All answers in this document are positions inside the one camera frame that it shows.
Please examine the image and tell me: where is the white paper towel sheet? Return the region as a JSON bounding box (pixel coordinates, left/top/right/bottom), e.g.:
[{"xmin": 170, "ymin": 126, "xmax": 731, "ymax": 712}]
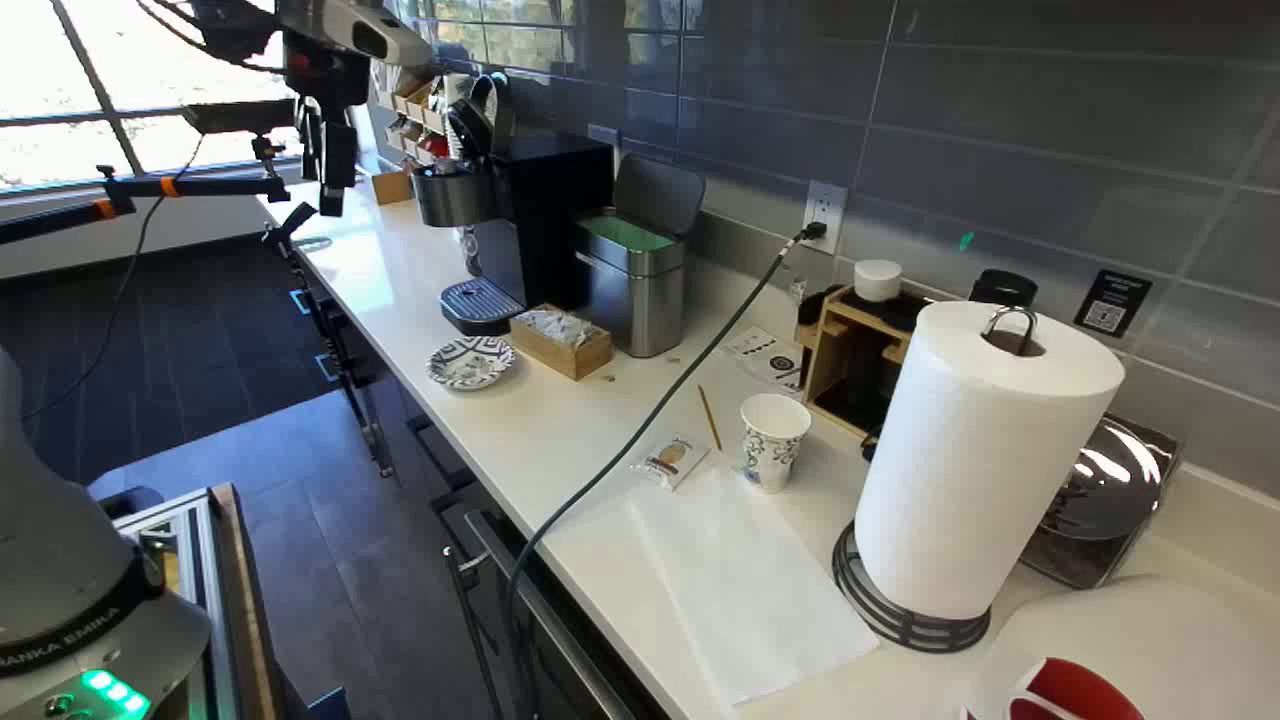
[{"xmin": 624, "ymin": 463, "xmax": 888, "ymax": 712}]

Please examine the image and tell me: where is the white sweetener packets pile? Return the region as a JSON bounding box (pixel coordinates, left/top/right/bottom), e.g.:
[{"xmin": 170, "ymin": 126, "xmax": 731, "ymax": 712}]
[{"xmin": 523, "ymin": 305, "xmax": 602, "ymax": 347}]

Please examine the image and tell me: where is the wooden shelf organizer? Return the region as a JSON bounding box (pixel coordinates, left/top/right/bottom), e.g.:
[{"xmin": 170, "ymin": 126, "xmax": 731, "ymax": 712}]
[{"xmin": 796, "ymin": 280, "xmax": 932, "ymax": 438}]

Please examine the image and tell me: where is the black bar with orange clamps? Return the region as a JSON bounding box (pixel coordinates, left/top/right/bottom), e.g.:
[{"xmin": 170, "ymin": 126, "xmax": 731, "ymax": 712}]
[{"xmin": 0, "ymin": 160, "xmax": 297, "ymax": 252}]

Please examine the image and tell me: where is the red and white object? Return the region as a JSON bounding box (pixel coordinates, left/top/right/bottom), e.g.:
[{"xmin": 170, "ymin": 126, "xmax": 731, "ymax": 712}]
[{"xmin": 1005, "ymin": 652, "xmax": 1152, "ymax": 720}]

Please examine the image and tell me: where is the black paper towel holder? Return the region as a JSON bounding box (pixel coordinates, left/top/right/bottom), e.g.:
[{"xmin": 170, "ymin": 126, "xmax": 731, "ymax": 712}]
[{"xmin": 830, "ymin": 298, "xmax": 1043, "ymax": 657}]

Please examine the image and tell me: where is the black lidded container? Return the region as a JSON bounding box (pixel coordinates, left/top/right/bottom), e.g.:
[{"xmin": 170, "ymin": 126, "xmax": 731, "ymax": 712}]
[{"xmin": 436, "ymin": 275, "xmax": 527, "ymax": 336}]

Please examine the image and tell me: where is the stainless steel lidded bin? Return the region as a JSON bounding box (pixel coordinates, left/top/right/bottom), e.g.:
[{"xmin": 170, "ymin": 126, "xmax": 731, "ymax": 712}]
[{"xmin": 572, "ymin": 146, "xmax": 711, "ymax": 361}]

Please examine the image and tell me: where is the single brown sugar packet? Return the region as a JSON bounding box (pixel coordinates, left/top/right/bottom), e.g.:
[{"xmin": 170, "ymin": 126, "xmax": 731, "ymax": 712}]
[{"xmin": 645, "ymin": 434, "xmax": 710, "ymax": 484}]

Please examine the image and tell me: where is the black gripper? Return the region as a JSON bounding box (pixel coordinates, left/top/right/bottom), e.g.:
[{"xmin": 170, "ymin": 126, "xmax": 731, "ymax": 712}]
[{"xmin": 294, "ymin": 51, "xmax": 376, "ymax": 218}]

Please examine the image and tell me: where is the bright window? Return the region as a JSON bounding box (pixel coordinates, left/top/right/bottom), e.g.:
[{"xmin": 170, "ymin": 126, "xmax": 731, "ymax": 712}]
[{"xmin": 0, "ymin": 0, "xmax": 294, "ymax": 195}]

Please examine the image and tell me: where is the blue patterned paper plate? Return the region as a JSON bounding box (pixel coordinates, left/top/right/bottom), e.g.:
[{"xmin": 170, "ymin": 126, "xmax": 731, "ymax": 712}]
[{"xmin": 430, "ymin": 332, "xmax": 522, "ymax": 395}]

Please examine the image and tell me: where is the small wooden block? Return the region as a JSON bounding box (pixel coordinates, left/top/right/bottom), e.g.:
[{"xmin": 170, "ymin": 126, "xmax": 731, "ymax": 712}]
[{"xmin": 367, "ymin": 167, "xmax": 422, "ymax": 208}]

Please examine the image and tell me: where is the wooden stir stick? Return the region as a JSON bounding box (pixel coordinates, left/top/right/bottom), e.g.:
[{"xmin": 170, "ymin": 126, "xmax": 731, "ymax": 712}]
[{"xmin": 691, "ymin": 385, "xmax": 730, "ymax": 455}]

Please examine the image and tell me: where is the black QR code sign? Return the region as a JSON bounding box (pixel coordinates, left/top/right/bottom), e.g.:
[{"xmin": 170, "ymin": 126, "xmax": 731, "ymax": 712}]
[{"xmin": 1073, "ymin": 265, "xmax": 1156, "ymax": 341}]

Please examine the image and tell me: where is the black camera on stand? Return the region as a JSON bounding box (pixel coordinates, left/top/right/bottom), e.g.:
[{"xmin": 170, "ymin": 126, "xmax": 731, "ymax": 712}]
[{"xmin": 182, "ymin": 94, "xmax": 304, "ymax": 205}]

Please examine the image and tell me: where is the stainless steel carafe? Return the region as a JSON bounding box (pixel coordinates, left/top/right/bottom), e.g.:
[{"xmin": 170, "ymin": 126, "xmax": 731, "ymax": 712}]
[{"xmin": 408, "ymin": 157, "xmax": 515, "ymax": 230}]

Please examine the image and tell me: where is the white printed card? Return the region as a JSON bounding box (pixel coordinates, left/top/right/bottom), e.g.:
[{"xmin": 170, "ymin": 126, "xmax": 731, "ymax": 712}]
[{"xmin": 724, "ymin": 324, "xmax": 807, "ymax": 390}]

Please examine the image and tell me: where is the wooden box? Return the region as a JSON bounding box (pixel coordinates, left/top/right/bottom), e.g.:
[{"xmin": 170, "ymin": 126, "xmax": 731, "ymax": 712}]
[{"xmin": 509, "ymin": 298, "xmax": 620, "ymax": 385}]

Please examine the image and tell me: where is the dark base cabinet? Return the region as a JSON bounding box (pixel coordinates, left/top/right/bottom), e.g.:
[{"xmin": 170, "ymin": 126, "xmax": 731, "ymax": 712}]
[{"xmin": 271, "ymin": 195, "xmax": 673, "ymax": 720}]

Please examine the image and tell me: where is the black coffee machine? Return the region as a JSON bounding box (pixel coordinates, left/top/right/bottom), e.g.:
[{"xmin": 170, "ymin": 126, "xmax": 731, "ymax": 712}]
[{"xmin": 456, "ymin": 123, "xmax": 620, "ymax": 312}]

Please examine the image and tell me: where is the white wall outlet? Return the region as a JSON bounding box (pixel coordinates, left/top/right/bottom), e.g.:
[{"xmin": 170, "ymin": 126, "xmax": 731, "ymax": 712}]
[{"xmin": 802, "ymin": 174, "xmax": 853, "ymax": 254}]

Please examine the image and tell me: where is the white paper towel roll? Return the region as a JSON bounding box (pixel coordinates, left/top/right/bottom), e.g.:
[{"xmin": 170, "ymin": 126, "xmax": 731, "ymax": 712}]
[{"xmin": 853, "ymin": 297, "xmax": 1127, "ymax": 625}]

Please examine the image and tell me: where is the dark power cable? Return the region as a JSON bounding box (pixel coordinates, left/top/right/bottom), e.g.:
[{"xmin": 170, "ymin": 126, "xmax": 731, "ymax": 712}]
[{"xmin": 501, "ymin": 215, "xmax": 832, "ymax": 632}]

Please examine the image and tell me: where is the white paper cup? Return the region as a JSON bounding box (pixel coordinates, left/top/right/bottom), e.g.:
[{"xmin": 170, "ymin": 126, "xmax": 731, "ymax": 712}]
[{"xmin": 736, "ymin": 387, "xmax": 816, "ymax": 492}]

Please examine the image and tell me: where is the aluminium frame with wood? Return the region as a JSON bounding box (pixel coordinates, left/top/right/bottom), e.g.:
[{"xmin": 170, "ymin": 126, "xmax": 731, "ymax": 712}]
[{"xmin": 111, "ymin": 481, "xmax": 284, "ymax": 720}]

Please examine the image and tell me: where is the small white cup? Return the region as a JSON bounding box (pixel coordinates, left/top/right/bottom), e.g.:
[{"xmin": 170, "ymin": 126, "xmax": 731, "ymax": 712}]
[{"xmin": 853, "ymin": 254, "xmax": 908, "ymax": 309}]

